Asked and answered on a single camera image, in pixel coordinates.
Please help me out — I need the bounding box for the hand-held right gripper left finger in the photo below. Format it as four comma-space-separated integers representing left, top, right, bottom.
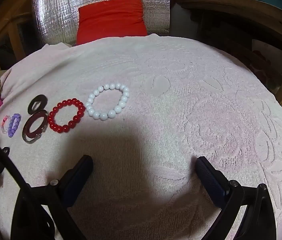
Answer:
10, 155, 93, 240

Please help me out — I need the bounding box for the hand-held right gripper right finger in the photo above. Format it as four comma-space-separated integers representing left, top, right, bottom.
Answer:
196, 156, 278, 240

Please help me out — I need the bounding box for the purple bead bracelet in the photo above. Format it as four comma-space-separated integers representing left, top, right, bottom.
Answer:
7, 113, 22, 138

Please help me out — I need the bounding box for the pink clear bead bracelet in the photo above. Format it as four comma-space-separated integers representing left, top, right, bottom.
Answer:
1, 115, 12, 135

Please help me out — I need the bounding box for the dark metal bangle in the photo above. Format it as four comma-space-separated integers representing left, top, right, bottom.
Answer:
22, 109, 49, 144

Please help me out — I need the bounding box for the dark ring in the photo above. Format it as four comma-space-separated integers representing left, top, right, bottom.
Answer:
28, 94, 48, 115

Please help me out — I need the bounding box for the red bead bracelet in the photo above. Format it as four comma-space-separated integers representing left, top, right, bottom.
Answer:
48, 98, 86, 133

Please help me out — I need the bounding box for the white bead bracelet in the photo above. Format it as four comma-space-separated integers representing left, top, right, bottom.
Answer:
85, 83, 130, 120

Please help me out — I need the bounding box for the pale pink embossed towel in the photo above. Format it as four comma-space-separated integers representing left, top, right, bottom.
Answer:
0, 34, 282, 240

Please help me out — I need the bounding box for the silver insulation foil sheet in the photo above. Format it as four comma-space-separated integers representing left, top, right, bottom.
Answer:
32, 0, 171, 46

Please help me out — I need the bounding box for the red cushion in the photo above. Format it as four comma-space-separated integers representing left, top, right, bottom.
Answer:
76, 0, 148, 46

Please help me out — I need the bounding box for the dark wooden shelf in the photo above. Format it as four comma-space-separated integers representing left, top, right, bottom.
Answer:
176, 0, 282, 108

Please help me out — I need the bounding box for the black cable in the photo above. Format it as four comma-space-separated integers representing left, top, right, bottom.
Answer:
0, 131, 86, 240

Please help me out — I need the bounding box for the wooden chair frame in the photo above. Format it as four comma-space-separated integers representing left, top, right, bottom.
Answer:
0, 0, 44, 63

